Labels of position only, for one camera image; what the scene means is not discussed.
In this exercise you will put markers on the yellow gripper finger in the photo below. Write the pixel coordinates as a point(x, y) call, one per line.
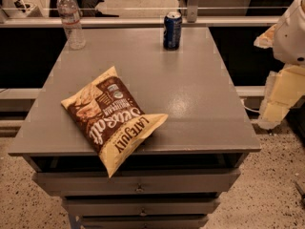
point(282, 91)
point(266, 39)

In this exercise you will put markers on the brown yellow chip bag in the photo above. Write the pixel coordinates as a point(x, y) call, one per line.
point(110, 119)

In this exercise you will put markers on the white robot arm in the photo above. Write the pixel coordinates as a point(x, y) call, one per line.
point(289, 41)

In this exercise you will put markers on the clear plastic water bottle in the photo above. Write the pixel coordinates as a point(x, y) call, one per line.
point(70, 18)

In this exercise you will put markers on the blue soda can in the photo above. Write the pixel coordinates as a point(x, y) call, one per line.
point(172, 30)

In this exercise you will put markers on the top grey drawer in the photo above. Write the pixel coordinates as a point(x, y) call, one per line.
point(137, 183)

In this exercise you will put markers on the grey drawer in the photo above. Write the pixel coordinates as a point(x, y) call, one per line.
point(140, 206)
point(137, 183)
point(149, 222)

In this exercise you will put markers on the grey drawer cabinet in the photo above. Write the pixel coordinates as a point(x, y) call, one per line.
point(206, 128)

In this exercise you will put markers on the bottom grey drawer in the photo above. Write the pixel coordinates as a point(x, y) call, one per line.
point(149, 222)

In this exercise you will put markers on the middle grey drawer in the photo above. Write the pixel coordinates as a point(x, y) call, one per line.
point(140, 206)

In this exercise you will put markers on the metal railing post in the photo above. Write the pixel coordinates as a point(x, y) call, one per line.
point(192, 9)

